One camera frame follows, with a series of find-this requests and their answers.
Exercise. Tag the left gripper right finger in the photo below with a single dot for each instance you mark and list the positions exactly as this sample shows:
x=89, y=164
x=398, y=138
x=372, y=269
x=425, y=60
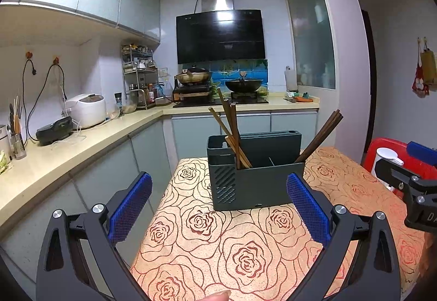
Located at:
x=374, y=272

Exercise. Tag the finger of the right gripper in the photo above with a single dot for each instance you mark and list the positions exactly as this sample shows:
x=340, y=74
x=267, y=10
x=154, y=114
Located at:
x=422, y=153

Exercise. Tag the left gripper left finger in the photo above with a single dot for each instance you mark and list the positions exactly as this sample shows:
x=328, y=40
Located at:
x=63, y=273

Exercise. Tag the dark brown chopstick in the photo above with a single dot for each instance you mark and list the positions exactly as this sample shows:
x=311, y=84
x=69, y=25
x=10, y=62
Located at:
x=226, y=106
x=317, y=137

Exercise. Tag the light bamboo chopstick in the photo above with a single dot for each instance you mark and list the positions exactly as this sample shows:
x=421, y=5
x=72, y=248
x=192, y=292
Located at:
x=220, y=122
x=241, y=158

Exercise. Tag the reddish brown chopstick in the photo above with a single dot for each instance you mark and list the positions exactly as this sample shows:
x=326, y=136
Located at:
x=234, y=129

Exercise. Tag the lower kitchen cabinets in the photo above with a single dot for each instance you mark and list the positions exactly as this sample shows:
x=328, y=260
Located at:
x=85, y=183

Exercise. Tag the person right hand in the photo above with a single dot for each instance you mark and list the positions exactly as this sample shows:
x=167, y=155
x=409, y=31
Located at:
x=426, y=284

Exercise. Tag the person left hand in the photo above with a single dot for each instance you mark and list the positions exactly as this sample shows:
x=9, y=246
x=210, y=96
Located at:
x=218, y=296

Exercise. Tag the red plastic chair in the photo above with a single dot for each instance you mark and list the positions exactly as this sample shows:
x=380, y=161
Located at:
x=389, y=148

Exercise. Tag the hanging red cloth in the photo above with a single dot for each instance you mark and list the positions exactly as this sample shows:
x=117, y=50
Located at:
x=419, y=87

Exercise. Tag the rose pattern tablecloth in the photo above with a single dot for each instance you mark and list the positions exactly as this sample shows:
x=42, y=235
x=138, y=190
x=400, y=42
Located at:
x=190, y=251

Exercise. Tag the countertop utensil jar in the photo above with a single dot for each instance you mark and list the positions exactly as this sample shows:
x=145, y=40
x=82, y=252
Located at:
x=16, y=140

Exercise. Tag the black countertop appliance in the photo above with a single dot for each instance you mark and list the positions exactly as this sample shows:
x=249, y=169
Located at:
x=57, y=131

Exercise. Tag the dark green utensil holder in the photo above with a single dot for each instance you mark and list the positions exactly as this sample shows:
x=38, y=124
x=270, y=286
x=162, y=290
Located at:
x=273, y=158

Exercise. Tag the white plastic bottle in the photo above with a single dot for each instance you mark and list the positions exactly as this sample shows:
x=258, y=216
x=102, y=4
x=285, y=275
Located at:
x=291, y=79

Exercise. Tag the white rice cooker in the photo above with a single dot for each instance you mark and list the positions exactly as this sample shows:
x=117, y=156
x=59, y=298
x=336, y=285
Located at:
x=87, y=110

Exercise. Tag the black wok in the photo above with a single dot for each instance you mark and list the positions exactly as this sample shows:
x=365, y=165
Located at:
x=243, y=85

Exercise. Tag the metal spice rack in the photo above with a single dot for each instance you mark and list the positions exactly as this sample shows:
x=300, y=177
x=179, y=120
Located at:
x=140, y=75

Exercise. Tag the black gas stove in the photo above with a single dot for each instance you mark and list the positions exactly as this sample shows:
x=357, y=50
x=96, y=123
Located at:
x=211, y=101

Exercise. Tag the black range hood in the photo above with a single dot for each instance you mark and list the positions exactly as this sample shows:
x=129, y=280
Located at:
x=219, y=36

